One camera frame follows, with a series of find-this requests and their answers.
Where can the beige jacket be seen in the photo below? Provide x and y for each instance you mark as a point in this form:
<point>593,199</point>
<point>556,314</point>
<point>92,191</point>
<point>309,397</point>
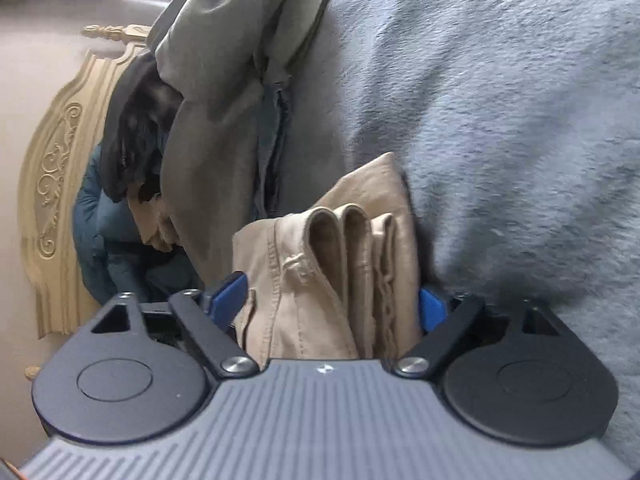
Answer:
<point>152,220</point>

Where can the beige pants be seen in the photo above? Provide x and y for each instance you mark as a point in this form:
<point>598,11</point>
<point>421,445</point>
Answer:
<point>310,280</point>

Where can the grey fleece blanket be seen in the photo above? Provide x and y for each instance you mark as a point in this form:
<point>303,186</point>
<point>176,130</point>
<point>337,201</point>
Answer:
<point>500,110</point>

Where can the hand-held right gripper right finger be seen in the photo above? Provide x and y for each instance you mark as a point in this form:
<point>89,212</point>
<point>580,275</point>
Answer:
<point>431,310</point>

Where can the cream ornate headboard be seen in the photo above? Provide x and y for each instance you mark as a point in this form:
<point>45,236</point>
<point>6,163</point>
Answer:
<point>60,185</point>

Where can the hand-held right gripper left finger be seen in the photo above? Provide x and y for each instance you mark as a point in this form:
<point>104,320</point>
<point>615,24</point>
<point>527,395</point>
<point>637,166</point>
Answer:
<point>227,297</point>

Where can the olive-grey garment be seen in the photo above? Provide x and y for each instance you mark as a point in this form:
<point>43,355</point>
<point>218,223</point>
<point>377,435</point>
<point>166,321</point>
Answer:
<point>215,160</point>

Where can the black cloth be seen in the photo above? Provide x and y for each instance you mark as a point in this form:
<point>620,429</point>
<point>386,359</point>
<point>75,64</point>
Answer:
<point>135,125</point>

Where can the dark blue quilted jacket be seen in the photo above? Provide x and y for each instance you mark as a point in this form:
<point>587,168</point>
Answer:
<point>107,250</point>

